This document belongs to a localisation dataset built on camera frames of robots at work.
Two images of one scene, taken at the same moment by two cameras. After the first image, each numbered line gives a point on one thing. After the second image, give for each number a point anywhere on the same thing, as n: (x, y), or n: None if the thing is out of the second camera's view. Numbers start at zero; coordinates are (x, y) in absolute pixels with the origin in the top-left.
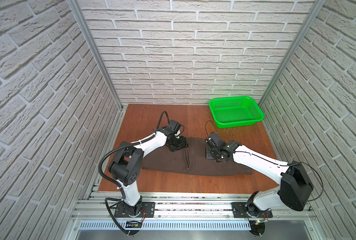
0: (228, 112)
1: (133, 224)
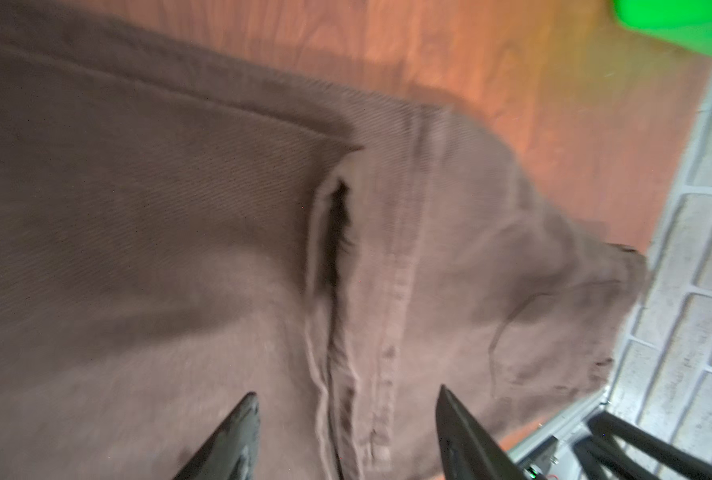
0: (707, 26)
1: None
